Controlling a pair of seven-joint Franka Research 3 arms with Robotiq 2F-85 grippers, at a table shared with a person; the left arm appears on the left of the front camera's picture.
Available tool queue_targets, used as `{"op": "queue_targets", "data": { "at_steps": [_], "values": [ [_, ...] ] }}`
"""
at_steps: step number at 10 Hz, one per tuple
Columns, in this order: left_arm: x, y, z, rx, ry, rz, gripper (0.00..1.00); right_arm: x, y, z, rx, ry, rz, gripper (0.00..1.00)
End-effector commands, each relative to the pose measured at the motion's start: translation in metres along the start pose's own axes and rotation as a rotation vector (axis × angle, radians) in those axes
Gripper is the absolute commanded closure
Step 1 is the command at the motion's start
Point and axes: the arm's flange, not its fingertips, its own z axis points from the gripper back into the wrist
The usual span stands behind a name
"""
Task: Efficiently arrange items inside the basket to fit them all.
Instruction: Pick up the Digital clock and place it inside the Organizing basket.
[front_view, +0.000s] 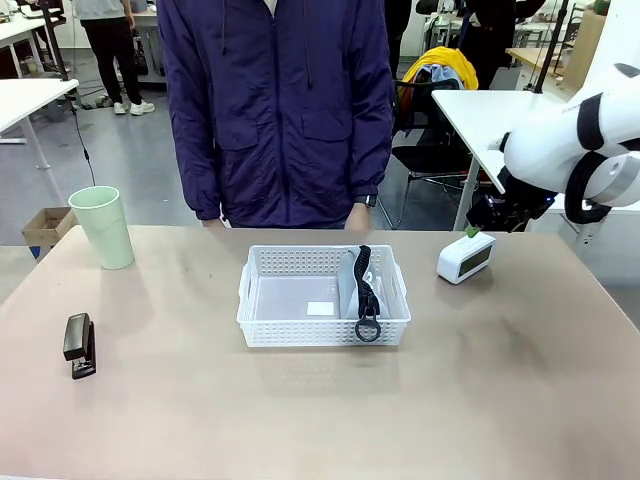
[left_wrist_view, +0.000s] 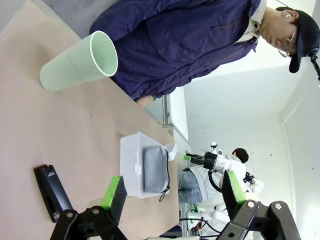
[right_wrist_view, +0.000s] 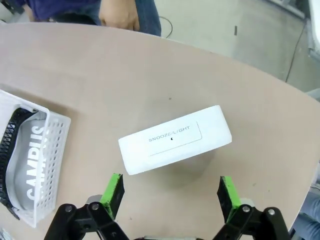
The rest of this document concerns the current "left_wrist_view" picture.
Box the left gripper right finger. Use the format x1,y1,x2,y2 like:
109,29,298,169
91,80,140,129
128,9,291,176
217,169,301,240

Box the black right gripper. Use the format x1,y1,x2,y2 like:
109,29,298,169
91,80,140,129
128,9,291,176
184,150,219,171

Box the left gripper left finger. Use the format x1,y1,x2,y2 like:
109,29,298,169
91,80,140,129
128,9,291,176
49,174,131,240

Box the black strap with ring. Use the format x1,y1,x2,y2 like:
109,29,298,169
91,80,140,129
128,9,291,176
143,146,171,203

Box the black rectangular device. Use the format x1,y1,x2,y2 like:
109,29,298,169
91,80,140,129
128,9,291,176
33,164,75,224

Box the white perforated plastic basket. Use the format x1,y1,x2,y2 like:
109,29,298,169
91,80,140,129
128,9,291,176
119,131,179,200

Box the person's left hand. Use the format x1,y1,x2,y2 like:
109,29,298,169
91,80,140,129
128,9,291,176
136,95,154,109

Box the seated person in grey jacket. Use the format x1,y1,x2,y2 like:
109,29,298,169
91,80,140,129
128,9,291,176
177,147,250,204

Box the person in navy jacket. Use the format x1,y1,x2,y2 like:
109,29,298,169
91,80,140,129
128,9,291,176
89,0,320,102

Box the pale green plastic cup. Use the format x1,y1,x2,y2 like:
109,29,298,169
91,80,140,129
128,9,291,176
39,30,119,93

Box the thin-rimmed glasses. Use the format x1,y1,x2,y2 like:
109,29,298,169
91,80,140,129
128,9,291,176
277,31,297,58

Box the black head-mounted device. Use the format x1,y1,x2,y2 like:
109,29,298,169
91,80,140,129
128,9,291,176
309,47,320,81

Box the black cap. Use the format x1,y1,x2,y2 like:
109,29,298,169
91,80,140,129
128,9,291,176
276,6,320,74

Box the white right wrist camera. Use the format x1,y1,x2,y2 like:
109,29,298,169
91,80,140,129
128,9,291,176
209,141,225,157

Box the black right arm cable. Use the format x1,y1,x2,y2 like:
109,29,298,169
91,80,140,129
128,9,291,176
207,169,223,194

